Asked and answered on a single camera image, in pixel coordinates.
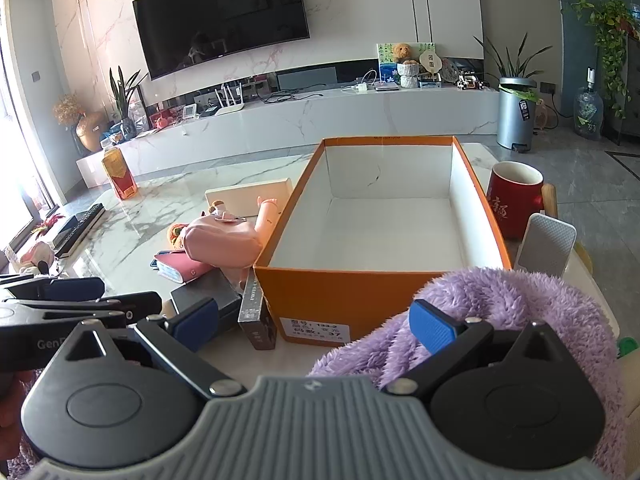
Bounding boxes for tall plant in vase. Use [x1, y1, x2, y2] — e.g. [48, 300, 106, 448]
[108, 66, 151, 141]

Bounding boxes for purple fuzzy sleeve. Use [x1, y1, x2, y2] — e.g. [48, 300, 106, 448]
[310, 268, 627, 479]

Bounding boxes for brown teddy bear plush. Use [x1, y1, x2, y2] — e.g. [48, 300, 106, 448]
[208, 200, 233, 220]

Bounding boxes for red ceramic mug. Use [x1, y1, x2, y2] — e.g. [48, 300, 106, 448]
[487, 162, 544, 240]

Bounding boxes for small teddy bear on console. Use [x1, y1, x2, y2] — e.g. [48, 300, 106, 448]
[392, 42, 416, 65]

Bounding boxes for pink leather wallet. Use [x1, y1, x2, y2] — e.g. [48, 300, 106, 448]
[153, 250, 213, 284]

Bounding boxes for blue water bottle jug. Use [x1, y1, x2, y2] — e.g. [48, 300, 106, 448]
[573, 67, 604, 140]

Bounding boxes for black remote control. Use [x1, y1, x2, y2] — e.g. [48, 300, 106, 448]
[53, 203, 105, 259]

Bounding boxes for black set-top box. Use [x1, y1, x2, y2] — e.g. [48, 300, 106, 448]
[52, 214, 81, 252]

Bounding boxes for hanging ivy plant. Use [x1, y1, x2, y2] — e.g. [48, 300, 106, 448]
[572, 0, 637, 119]

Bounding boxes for orange cardboard box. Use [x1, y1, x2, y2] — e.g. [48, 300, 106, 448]
[255, 136, 510, 346]

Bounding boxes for grey white phone stand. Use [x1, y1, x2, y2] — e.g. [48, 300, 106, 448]
[514, 212, 577, 278]

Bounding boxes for orange crochet fruit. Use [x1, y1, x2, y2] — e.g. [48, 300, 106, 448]
[167, 223, 186, 250]

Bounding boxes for silver pedal trash bin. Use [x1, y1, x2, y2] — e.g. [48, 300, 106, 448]
[497, 77, 538, 153]

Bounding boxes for black wall television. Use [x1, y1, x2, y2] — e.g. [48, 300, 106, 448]
[132, 0, 309, 79]

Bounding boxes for cow plush toy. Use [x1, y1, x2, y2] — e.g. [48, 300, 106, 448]
[3, 240, 55, 275]

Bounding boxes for white long glasses case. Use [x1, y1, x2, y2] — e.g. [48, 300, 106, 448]
[205, 178, 293, 217]

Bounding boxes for white wifi router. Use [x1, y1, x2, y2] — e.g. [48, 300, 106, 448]
[215, 82, 244, 116]

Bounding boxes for black photo card box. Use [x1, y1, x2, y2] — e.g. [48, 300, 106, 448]
[238, 268, 277, 350]

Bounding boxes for orange red drink carton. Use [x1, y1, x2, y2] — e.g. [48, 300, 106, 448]
[102, 146, 138, 200]

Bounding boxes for green potted plant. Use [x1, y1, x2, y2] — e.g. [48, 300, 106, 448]
[474, 34, 552, 103]

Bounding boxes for pink fabric pouch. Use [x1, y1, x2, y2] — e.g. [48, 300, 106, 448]
[182, 214, 262, 269]

